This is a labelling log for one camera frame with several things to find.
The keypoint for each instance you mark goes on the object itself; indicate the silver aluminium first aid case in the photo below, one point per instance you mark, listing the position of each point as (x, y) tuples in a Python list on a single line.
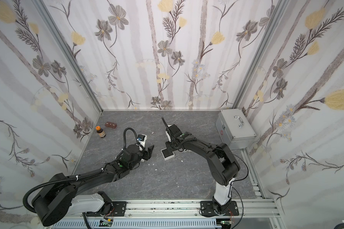
[(234, 129)]

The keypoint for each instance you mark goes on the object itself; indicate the aluminium mounting rail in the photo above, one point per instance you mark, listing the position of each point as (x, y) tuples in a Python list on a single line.
[(188, 208)]

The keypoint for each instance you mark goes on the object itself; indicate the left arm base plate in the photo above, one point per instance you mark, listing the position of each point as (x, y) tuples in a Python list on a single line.
[(116, 208)]

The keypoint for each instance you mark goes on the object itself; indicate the white jewelry box base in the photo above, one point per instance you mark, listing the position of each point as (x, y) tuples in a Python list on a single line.
[(167, 154)]

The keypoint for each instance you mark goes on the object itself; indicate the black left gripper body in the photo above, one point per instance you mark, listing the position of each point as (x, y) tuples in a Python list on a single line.
[(145, 152)]

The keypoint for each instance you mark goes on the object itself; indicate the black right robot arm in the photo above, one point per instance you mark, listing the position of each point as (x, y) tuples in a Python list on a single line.
[(222, 163)]

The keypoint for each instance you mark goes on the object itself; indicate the small brown block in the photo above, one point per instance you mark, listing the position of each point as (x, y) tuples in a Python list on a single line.
[(111, 125)]

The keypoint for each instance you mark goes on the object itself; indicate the brown bottle orange cap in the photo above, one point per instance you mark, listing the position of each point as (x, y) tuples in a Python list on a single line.
[(100, 132)]

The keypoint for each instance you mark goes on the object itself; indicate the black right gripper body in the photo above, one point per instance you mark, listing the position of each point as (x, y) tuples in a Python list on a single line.
[(172, 139)]

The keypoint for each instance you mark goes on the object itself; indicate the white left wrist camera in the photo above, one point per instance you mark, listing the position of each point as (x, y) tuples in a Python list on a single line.
[(141, 138)]

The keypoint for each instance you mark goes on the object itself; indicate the white slotted cable duct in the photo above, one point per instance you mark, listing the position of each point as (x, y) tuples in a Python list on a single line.
[(154, 224)]

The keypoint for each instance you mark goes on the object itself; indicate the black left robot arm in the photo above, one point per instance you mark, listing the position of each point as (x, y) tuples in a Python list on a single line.
[(64, 195)]

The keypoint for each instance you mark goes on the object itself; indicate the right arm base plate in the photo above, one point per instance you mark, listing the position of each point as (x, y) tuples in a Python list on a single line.
[(212, 209)]

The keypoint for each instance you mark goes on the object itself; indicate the dark grey foam insert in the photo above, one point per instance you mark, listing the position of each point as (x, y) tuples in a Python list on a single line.
[(167, 146)]

